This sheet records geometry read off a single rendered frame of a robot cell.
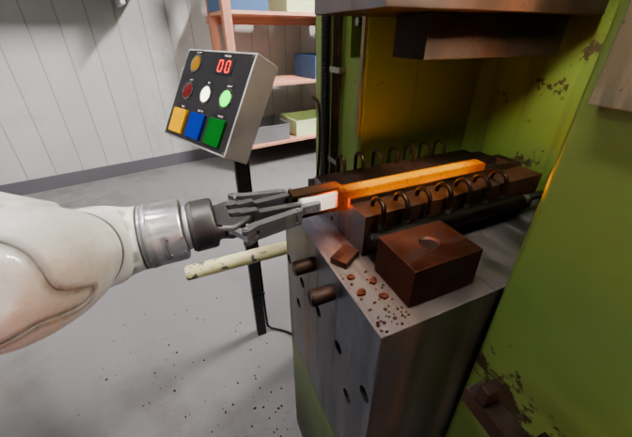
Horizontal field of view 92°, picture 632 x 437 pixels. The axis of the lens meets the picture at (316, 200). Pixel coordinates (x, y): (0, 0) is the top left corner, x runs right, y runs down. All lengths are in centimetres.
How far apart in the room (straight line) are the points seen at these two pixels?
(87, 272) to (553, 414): 56
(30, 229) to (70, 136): 323
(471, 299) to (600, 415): 17
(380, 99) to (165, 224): 52
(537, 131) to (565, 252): 44
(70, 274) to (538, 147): 83
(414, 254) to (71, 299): 37
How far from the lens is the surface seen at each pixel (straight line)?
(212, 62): 101
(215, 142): 86
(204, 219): 45
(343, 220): 55
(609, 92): 39
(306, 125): 339
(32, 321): 29
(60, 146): 354
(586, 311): 47
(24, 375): 189
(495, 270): 57
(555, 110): 83
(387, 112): 76
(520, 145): 87
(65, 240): 30
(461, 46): 55
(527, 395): 59
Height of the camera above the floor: 124
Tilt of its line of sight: 29 degrees down
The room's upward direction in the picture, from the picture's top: straight up
